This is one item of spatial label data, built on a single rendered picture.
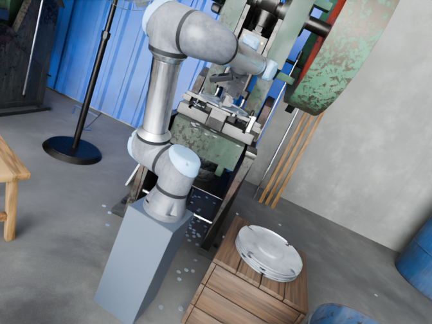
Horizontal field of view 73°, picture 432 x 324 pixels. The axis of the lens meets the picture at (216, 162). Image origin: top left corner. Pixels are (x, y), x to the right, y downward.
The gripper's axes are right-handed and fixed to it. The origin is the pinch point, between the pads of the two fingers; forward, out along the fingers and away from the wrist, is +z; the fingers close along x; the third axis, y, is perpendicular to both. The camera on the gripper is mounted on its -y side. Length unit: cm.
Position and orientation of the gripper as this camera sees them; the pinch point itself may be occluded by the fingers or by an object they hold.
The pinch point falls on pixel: (219, 104)
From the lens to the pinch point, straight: 145.3
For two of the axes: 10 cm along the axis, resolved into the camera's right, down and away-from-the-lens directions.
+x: 2.8, -6.3, 7.3
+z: -3.1, 6.6, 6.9
